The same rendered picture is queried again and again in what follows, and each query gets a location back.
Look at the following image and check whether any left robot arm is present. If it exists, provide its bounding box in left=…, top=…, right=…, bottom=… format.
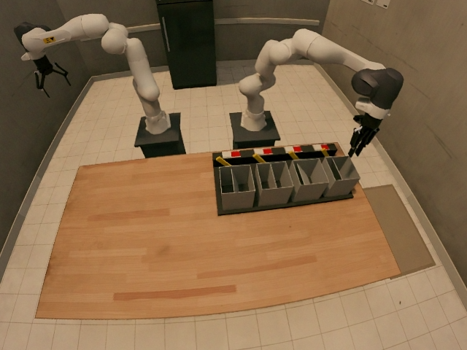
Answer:
left=239, top=29, right=404, bottom=131

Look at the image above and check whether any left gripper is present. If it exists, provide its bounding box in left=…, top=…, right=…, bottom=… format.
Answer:
left=348, top=113, right=383, bottom=158

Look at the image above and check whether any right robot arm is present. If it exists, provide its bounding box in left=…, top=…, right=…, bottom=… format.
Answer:
left=14, top=14, right=171, bottom=134

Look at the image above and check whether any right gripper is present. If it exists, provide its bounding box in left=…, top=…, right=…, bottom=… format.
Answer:
left=33, top=55, right=71, bottom=98

